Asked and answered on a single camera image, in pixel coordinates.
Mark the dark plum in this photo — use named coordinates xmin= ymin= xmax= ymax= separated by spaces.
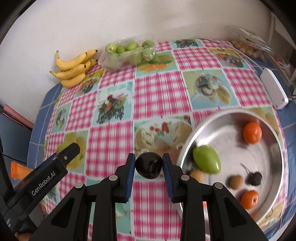
xmin=240 ymin=163 xmax=263 ymax=186
xmin=135 ymin=152 xmax=163 ymax=179

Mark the checkered fruit tablecloth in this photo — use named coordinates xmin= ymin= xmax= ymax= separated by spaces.
xmin=28 ymin=39 xmax=285 ymax=212

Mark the orange tangerine with stem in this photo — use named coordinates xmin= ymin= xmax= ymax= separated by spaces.
xmin=240 ymin=190 xmax=259 ymax=210

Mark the clear tray of green fruit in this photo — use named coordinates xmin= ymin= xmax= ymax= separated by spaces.
xmin=98 ymin=33 xmax=158 ymax=71

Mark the small brown longan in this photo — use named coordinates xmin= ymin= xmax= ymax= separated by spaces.
xmin=190 ymin=169 xmax=205 ymax=183

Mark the large steel plate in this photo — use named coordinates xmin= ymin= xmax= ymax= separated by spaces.
xmin=176 ymin=110 xmax=288 ymax=229

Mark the large green mango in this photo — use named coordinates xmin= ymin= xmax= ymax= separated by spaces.
xmin=193 ymin=145 xmax=221 ymax=174

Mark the small green apple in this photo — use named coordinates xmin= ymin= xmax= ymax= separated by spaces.
xmin=56 ymin=142 xmax=80 ymax=165

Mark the clear tray of longans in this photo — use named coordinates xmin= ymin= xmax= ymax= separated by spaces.
xmin=228 ymin=25 xmax=273 ymax=59

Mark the banana bunch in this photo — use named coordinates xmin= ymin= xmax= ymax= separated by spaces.
xmin=50 ymin=49 xmax=98 ymax=88

